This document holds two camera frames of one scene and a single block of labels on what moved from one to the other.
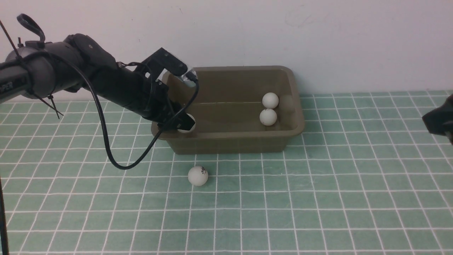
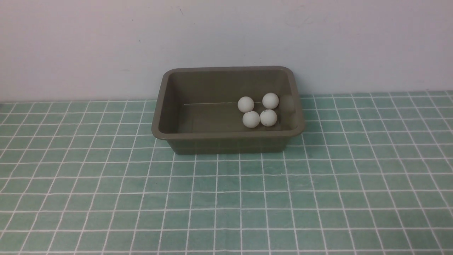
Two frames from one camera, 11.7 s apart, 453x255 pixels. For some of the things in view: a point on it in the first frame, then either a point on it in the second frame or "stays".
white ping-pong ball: (198, 176) -> (251, 119)
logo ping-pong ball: (191, 129) -> (245, 104)
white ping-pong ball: (268, 117) stays
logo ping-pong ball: (270, 100) stays
